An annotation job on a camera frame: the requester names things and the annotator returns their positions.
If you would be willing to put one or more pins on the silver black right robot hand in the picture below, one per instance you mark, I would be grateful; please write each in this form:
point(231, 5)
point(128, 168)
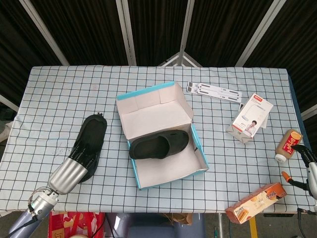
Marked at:
point(312, 178)

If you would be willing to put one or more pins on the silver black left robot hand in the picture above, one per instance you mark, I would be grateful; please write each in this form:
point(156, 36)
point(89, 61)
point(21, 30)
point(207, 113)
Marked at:
point(65, 176)

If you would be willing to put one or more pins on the black rubber slipper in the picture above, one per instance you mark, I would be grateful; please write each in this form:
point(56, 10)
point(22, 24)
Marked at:
point(148, 148)
point(94, 131)

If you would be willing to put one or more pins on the orange biscuit box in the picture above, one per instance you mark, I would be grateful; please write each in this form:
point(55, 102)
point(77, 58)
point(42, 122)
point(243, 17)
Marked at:
point(257, 200)

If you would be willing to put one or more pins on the white red lamp box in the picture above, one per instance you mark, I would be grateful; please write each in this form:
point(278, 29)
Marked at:
point(247, 119)

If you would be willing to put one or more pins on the light blue cardboard shoe box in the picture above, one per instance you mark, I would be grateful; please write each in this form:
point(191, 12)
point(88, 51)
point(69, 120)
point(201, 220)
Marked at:
point(161, 171)

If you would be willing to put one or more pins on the brown sauce bottle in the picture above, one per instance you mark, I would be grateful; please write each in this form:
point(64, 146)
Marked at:
point(288, 141)

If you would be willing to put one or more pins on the red patterned bag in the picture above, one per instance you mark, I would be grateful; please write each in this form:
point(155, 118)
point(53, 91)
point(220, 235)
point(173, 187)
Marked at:
point(74, 223)

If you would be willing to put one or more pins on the beige cloth bundle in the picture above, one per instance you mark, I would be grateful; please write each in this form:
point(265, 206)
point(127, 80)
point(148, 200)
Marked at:
point(5, 131)

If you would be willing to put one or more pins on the white black checked tablecloth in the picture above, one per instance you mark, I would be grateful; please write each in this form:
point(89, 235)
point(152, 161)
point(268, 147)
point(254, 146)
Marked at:
point(62, 86)

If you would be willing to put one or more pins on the blue-grey chair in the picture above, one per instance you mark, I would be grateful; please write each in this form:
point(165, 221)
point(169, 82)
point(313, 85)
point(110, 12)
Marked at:
point(148, 228)

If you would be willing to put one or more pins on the brown paper bag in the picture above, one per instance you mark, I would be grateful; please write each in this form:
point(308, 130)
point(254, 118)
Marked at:
point(178, 218)

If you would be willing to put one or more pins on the white folding stand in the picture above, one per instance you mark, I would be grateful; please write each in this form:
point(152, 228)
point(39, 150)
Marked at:
point(213, 91)

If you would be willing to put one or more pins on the white metal frame bar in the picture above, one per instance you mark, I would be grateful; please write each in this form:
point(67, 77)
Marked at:
point(309, 112)
point(10, 102)

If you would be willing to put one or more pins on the white metal frame post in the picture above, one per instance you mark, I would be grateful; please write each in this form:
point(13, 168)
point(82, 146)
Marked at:
point(187, 32)
point(257, 32)
point(44, 32)
point(126, 32)

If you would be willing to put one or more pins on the white triangular frame base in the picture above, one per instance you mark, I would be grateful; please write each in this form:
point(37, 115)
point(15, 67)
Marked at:
point(169, 59)

